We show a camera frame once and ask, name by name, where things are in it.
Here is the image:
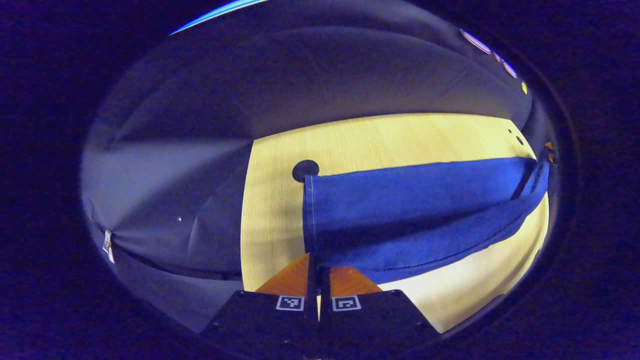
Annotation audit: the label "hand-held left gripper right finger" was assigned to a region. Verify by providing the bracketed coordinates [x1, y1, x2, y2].
[320, 266, 443, 360]

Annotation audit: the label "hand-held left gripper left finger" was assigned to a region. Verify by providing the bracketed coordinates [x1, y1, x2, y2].
[199, 252, 319, 360]

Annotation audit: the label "blue jeans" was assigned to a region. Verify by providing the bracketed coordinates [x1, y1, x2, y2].
[301, 156, 551, 285]

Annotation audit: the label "black round table grommet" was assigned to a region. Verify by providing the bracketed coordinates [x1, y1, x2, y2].
[292, 159, 321, 183]

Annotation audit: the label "small white clip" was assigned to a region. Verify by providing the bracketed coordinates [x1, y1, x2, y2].
[102, 229, 116, 264]

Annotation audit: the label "black backdrop cloth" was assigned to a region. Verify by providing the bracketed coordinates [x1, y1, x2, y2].
[80, 0, 546, 333]

